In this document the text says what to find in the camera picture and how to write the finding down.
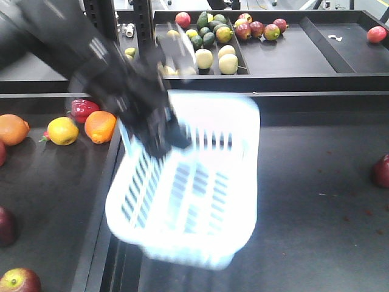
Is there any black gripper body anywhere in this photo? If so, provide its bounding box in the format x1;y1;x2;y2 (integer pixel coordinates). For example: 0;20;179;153
91;46;191;158

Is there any light blue plastic basket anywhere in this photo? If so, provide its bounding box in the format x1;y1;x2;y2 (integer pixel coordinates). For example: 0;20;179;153
105;90;260;270

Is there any dark red apple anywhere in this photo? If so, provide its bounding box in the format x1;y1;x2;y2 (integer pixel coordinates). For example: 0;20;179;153
0;206;17;247

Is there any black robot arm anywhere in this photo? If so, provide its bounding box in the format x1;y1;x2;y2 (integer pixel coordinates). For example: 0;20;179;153
1;1;193;158

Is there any orange with navel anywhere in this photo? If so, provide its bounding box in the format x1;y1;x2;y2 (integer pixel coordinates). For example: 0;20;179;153
84;111;117;144

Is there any red bell pepper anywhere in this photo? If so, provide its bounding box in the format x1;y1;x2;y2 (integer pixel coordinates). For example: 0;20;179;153
67;99;100;123

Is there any yellow lemon fruit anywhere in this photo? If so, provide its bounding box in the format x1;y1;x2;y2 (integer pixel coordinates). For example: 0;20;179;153
47;117;79;146

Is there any red chili pepper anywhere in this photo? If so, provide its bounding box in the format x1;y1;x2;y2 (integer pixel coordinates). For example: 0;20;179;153
39;131;50;142

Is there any black fruit tray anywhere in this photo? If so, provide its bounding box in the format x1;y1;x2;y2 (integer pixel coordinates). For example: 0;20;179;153
1;94;120;291

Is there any orange behind pink apple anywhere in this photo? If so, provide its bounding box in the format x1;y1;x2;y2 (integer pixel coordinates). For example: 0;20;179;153
1;114;30;146

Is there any pink red apple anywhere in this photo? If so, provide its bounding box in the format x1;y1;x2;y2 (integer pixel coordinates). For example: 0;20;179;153
0;141;7;167

